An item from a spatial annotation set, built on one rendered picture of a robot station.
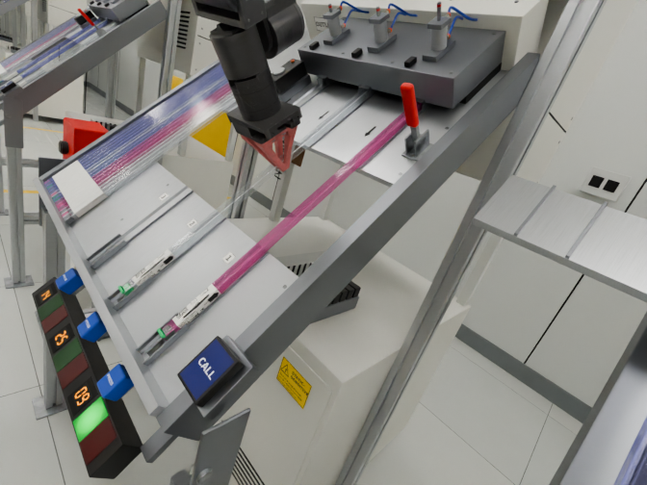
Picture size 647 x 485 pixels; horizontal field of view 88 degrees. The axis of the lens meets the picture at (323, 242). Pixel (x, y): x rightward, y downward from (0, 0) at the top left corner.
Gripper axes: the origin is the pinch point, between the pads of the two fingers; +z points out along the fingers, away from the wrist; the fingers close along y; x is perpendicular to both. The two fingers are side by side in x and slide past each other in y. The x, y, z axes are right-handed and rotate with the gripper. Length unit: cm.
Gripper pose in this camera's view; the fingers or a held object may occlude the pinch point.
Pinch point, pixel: (281, 164)
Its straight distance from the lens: 55.7
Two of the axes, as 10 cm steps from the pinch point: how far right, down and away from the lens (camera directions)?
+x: -7.1, 6.2, -3.5
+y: -6.8, -4.4, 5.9
